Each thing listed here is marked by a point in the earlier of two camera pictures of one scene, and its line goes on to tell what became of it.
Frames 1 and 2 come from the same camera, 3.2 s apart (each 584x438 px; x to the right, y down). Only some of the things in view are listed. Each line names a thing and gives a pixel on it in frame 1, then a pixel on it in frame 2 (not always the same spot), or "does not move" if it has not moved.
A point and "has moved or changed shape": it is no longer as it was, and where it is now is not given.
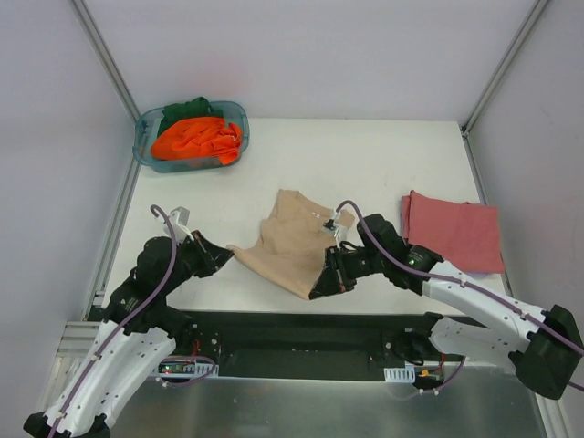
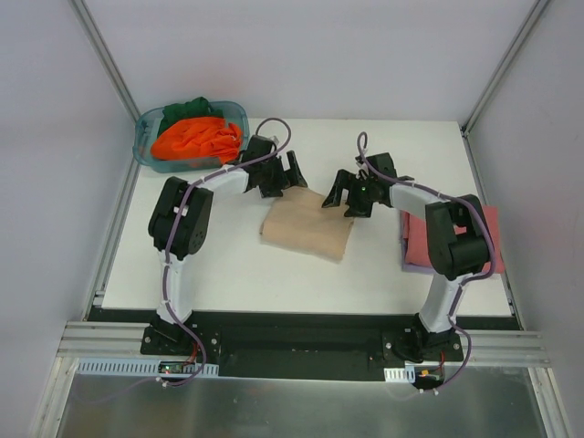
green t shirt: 197,107 does not move
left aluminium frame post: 105,57 does not move
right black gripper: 337,269 → 352,191
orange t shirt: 199,137 does not move
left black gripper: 201,252 → 278,172
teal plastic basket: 146,131 does not move
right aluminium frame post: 533,16 does not move
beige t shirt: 291,250 has moved or changed shape
